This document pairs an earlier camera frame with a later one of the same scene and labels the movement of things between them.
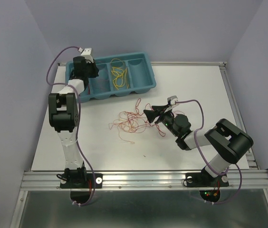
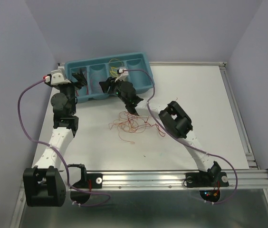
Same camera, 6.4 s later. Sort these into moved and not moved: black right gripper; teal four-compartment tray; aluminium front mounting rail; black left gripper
Moved: black right gripper; black left gripper
Not moved: aluminium front mounting rail; teal four-compartment tray
